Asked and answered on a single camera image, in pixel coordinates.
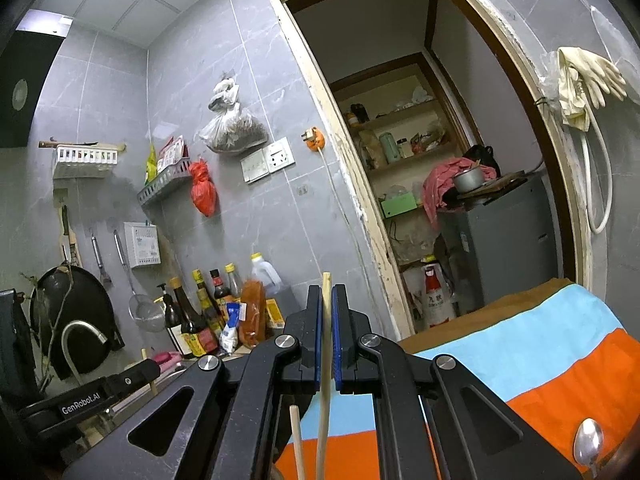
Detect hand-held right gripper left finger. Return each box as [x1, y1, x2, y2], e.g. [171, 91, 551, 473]
[62, 284, 325, 480]

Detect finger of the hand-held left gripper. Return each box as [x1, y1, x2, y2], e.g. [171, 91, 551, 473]
[120, 358, 162, 397]

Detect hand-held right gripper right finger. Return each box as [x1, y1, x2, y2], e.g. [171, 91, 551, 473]
[331, 284, 583, 480]

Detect wooden chopstick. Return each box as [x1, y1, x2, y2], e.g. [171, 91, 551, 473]
[289, 405, 307, 480]
[315, 272, 333, 480]

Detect dark pump bottle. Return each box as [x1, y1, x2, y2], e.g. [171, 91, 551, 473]
[156, 282, 184, 356]

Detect hanging metal strainer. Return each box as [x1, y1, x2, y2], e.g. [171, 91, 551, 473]
[114, 230, 166, 333]

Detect orange spice packet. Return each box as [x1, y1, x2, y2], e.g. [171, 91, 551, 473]
[239, 280, 268, 349]

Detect large soy sauce bottle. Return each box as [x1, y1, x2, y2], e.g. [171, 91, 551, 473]
[170, 277, 219, 358]

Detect curved metal faucet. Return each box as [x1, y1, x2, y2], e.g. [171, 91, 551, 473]
[61, 321, 108, 387]

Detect large oil jug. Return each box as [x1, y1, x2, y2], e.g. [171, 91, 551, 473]
[250, 252, 287, 329]

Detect blue white packet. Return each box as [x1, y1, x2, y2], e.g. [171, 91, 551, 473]
[220, 302, 249, 354]

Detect black hanging wok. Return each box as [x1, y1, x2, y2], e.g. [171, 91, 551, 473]
[29, 265, 125, 381]

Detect yellow cap sauce bottle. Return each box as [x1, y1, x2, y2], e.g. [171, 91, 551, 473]
[192, 269, 226, 341]

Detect yellow cap clear bottle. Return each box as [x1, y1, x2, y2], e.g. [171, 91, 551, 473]
[225, 263, 244, 303]

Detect red cap dark bottle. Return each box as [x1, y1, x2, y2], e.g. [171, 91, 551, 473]
[209, 269, 234, 312]

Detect hanging metal spatula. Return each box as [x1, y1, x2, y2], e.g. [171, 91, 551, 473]
[90, 232, 113, 291]

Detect green box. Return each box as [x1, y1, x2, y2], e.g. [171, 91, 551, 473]
[381, 195, 419, 219]

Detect grey washing machine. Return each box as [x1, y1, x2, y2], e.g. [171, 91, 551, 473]
[437, 172, 560, 319]

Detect pink cloth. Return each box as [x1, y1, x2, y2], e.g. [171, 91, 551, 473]
[422, 156, 499, 224]

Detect striped colourful blanket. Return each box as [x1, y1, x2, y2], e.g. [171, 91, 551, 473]
[275, 277, 640, 480]

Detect red plastic bag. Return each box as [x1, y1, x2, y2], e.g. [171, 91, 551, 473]
[189, 159, 218, 217]

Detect metal pot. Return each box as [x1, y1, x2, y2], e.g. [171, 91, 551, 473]
[452, 166, 485, 194]

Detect red white packet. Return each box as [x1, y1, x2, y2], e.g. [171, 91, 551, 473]
[157, 136, 189, 174]

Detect clear bag of dried goods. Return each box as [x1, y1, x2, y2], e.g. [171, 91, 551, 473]
[199, 77, 268, 153]

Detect wooden shelf unit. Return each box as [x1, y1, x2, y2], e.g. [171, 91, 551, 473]
[330, 52, 482, 272]

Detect black bag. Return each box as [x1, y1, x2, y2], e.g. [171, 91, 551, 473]
[462, 145, 501, 179]

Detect wooden stick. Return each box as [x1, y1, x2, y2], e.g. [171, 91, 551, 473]
[39, 140, 127, 152]

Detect metal spoon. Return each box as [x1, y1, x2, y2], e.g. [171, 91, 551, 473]
[573, 419, 604, 480]

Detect black range hood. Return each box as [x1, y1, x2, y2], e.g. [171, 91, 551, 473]
[0, 17, 66, 148]

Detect cream rubber gloves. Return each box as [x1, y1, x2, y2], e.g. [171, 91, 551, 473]
[542, 46, 629, 132]

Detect white wall box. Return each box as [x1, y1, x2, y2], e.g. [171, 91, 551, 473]
[124, 221, 162, 268]

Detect white cable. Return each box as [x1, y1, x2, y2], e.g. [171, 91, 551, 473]
[320, 150, 386, 321]

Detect wooden door frame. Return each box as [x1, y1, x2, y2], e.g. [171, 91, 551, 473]
[267, 0, 601, 342]

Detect white wall switch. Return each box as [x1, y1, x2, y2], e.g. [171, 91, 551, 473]
[240, 152, 271, 183]

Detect white wall socket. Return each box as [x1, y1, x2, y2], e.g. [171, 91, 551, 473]
[264, 137, 293, 172]

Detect grey wall shelf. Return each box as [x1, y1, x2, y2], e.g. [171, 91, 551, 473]
[137, 159, 193, 208]

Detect orange wall hook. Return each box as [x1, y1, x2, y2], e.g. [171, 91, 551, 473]
[300, 127, 326, 152]

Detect white slotted wall basket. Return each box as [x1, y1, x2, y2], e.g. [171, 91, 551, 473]
[52, 144, 121, 180]

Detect white hose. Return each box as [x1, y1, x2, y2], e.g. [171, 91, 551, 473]
[580, 109, 614, 235]

